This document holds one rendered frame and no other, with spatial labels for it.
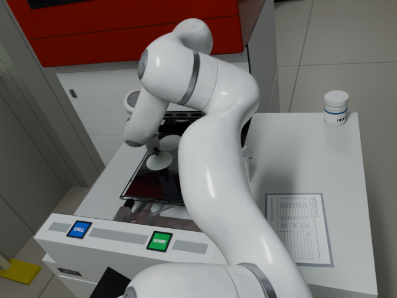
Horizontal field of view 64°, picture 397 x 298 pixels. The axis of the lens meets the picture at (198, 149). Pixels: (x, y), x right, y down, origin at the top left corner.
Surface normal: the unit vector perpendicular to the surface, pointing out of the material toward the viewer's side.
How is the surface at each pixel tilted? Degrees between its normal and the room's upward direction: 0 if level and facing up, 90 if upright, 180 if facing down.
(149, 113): 74
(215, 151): 24
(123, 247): 0
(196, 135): 19
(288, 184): 0
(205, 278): 36
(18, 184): 90
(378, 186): 0
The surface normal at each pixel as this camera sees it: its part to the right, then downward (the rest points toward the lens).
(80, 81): -0.29, 0.65
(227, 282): 0.36, -0.84
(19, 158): 0.93, 0.06
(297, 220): -0.21, -0.76
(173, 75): 0.21, 0.37
